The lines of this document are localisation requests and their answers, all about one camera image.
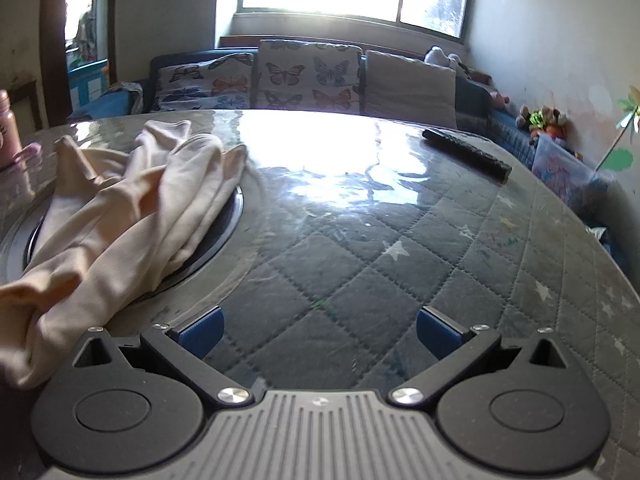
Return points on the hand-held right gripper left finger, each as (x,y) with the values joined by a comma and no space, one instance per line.
(202,334)

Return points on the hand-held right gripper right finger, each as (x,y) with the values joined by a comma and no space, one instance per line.
(439,334)

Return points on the cream garment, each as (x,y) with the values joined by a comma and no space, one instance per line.
(115,240)

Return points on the round table inset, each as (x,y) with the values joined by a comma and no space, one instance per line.
(222,240)

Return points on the quilted grey table cover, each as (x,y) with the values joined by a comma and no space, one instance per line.
(380,240)

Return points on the black remote control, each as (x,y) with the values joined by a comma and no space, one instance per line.
(467,152)

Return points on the brown plush toy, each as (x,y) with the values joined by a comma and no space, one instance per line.
(523,116)

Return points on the dark blue sofa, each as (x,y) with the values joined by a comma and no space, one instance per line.
(480,102)

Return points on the green plush toy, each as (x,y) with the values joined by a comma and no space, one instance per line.
(537,119)

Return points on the plain beige cushion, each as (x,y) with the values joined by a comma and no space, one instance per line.
(407,87)

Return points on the blue cloth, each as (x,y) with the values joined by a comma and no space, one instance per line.
(112,100)

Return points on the butterfly print cushion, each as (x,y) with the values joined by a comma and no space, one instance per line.
(205,82)
(305,75)

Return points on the white plush toy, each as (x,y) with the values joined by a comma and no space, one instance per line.
(440,57)

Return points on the blue cabinet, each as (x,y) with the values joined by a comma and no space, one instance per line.
(87,82)

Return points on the pink cartoon bottle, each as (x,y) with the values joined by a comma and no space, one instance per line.
(7,130)

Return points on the wooden chair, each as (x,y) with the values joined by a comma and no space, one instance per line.
(25,102)

